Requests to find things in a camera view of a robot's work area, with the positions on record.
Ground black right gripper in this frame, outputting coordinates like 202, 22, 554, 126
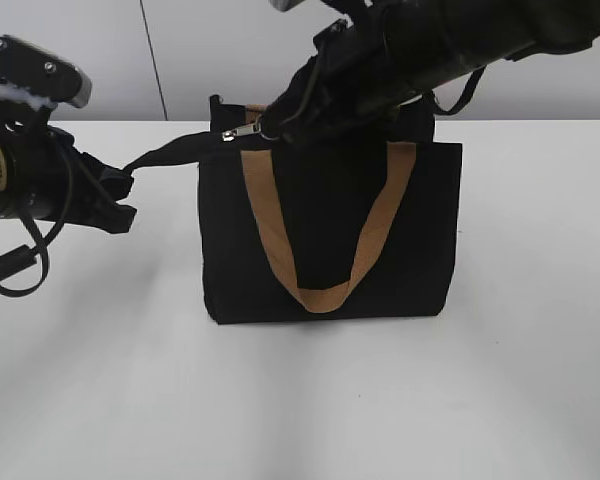
289, 17, 430, 135

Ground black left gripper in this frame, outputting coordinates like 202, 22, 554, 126
44, 127, 137, 234

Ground silver zipper pull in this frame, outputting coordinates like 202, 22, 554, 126
221, 121, 279, 142

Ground black canvas bag tan handles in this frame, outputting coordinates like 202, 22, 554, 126
132, 96, 463, 324

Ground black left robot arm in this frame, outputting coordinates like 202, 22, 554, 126
0, 127, 136, 234

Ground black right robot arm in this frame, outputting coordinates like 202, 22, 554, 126
283, 1, 600, 137

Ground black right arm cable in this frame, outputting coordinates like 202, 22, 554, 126
429, 64, 487, 115

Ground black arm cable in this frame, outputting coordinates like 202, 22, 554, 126
0, 149, 76, 298
429, 64, 487, 115

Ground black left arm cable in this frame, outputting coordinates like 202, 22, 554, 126
0, 149, 76, 298

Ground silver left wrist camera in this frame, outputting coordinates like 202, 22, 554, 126
0, 35, 92, 111

